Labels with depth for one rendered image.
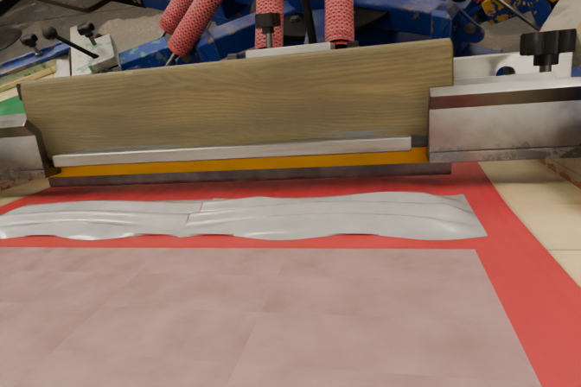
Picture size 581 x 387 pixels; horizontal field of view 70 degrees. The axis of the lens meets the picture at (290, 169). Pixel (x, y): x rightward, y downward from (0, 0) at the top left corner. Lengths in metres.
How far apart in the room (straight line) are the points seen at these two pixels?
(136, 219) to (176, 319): 0.13
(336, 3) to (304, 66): 0.44
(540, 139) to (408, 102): 0.09
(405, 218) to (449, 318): 0.09
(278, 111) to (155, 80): 0.10
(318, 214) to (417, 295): 0.09
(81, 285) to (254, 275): 0.09
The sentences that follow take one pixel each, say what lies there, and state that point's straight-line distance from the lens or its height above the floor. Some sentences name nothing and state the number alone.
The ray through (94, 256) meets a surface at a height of 1.28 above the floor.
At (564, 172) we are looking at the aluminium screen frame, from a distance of 0.36.
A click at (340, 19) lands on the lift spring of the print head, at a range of 0.73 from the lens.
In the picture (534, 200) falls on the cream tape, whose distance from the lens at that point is 0.31.
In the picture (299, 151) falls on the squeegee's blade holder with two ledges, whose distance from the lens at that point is 0.31.
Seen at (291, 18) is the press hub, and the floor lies 1.02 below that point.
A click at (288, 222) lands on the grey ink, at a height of 1.27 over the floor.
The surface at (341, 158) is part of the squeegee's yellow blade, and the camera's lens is 0.33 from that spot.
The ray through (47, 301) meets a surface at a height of 1.31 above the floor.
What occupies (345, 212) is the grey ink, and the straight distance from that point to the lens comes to 0.27.
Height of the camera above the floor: 1.47
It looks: 45 degrees down
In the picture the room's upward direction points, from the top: 15 degrees counter-clockwise
